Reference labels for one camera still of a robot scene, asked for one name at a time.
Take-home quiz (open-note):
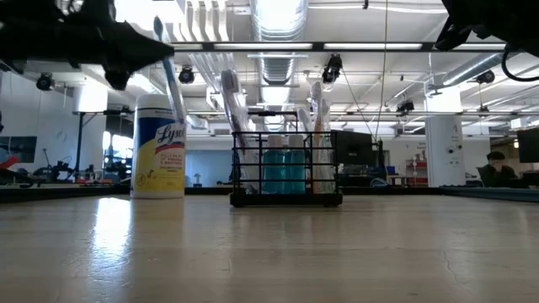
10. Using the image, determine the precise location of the black monitor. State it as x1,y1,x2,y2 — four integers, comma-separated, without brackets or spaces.
516,127,539,165
326,129,376,178

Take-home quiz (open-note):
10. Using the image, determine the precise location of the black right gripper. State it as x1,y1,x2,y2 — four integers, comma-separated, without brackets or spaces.
435,0,539,58

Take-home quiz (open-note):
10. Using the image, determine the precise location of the green toothbrush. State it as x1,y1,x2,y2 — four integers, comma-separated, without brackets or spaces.
315,134,338,195
296,106,321,195

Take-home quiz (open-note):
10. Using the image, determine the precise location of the Lysol disinfecting wipes canister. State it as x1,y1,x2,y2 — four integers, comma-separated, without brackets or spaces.
129,93,189,199

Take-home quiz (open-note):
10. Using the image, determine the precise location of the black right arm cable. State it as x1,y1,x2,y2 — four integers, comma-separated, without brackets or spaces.
499,44,539,83

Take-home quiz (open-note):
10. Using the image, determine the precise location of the silver corrugated ventilation duct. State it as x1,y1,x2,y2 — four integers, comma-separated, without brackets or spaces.
250,0,311,131

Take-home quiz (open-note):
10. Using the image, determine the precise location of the person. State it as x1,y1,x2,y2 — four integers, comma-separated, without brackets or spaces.
479,151,519,189

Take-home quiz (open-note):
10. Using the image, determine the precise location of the red shelf unit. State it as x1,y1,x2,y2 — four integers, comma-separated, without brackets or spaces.
404,158,429,187

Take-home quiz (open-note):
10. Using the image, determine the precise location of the blue mouthwash bottle white cap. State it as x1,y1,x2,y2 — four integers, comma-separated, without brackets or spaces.
284,134,307,195
261,134,286,195

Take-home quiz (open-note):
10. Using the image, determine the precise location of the red and black background robot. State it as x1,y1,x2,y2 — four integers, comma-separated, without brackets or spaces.
0,156,30,189

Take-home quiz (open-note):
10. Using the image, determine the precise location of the black wire caddy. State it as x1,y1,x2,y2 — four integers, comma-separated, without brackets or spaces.
229,130,344,208

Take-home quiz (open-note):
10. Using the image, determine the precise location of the black overhead camera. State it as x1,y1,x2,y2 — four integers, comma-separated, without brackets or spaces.
320,53,344,85

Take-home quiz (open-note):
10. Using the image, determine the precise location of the white building pillar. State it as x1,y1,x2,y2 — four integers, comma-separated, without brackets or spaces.
424,86,464,189

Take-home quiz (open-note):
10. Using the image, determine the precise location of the silver round air duct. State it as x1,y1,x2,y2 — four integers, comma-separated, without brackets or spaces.
440,50,519,88

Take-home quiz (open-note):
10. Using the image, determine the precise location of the blue metal post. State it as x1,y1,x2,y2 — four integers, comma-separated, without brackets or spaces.
75,112,84,183

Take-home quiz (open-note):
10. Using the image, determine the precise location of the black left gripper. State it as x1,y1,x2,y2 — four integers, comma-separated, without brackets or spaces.
41,0,175,92

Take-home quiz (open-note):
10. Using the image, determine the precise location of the dark wall screen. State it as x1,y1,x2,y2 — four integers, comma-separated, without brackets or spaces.
0,136,38,164

